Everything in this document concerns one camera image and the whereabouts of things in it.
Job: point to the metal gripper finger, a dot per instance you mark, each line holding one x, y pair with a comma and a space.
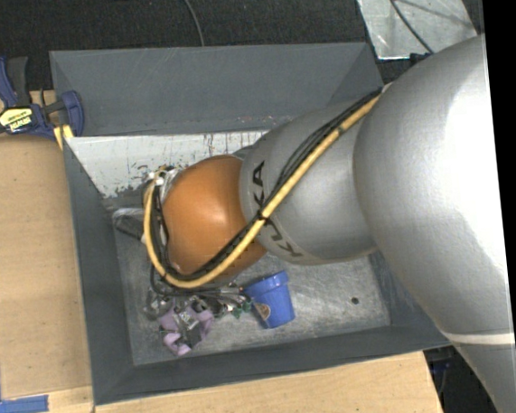
186, 319
194, 336

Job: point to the lilac toy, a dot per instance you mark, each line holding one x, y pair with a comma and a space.
175, 343

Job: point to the blue plastic cup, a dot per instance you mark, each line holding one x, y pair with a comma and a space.
273, 297

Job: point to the pale wood board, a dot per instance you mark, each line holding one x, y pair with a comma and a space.
32, 268

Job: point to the grey metal bin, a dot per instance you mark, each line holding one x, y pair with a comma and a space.
210, 87

